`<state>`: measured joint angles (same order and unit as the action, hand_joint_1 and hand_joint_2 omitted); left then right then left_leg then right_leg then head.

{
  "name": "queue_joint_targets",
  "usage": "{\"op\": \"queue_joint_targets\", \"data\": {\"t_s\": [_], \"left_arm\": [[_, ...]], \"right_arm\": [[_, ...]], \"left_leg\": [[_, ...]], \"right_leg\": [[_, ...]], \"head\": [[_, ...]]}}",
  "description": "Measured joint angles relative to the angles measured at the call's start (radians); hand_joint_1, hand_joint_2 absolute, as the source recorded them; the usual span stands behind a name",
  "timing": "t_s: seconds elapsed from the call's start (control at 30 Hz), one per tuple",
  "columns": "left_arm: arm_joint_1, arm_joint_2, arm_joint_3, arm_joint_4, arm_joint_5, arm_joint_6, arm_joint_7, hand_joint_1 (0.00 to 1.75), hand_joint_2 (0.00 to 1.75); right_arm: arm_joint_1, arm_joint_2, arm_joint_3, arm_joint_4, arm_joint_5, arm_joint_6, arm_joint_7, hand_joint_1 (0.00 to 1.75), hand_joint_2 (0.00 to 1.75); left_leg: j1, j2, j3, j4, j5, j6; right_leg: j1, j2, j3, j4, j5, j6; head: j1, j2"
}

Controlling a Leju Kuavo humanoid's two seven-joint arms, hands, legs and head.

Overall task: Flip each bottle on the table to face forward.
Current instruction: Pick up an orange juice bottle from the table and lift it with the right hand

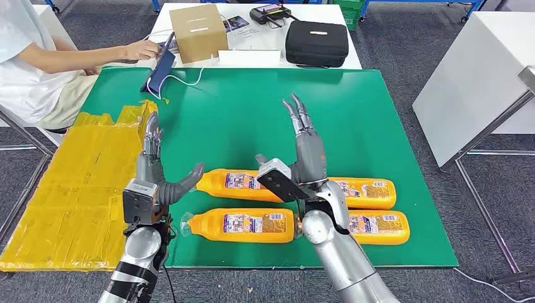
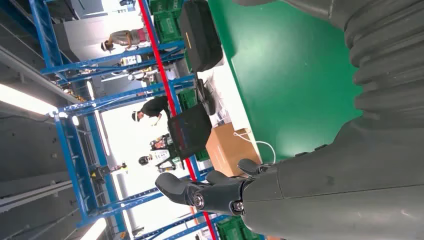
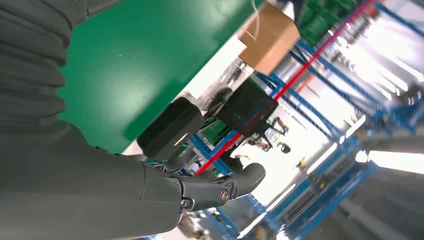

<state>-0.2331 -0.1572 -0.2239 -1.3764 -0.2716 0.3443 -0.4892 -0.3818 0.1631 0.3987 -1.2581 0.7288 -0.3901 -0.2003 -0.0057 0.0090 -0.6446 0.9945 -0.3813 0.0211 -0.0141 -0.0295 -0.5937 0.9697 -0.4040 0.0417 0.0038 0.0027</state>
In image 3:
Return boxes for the black zip carrying case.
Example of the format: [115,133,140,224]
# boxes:
[136,96,205,162]

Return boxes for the green plastic crate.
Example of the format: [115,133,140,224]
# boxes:
[201,120,233,146]

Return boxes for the person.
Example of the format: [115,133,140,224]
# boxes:
[221,150,254,175]

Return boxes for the white table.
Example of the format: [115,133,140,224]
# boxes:
[121,0,296,157]

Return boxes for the black white machine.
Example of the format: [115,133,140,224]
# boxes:
[251,117,293,155]

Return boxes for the brown cardboard box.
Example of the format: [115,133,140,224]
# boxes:
[237,2,301,76]

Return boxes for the red rack beam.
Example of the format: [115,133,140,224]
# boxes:
[194,0,379,176]

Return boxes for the white cable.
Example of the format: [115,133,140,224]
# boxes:
[243,0,263,42]

